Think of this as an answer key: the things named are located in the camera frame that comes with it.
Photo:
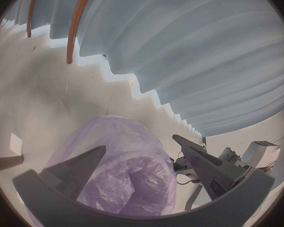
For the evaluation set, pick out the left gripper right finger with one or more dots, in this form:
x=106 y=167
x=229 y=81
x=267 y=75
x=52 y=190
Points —
x=217 y=176

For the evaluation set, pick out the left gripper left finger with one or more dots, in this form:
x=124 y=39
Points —
x=71 y=174

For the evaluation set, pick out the purple plastic bag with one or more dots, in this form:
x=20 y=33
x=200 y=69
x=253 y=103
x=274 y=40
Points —
x=137 y=169

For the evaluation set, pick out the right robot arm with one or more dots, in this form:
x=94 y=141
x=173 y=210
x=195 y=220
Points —
x=260 y=152

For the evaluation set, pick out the cream padded wooden chair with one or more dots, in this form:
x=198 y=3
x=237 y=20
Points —
x=70 y=48

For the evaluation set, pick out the pale blue curtain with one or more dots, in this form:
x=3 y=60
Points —
x=179 y=44

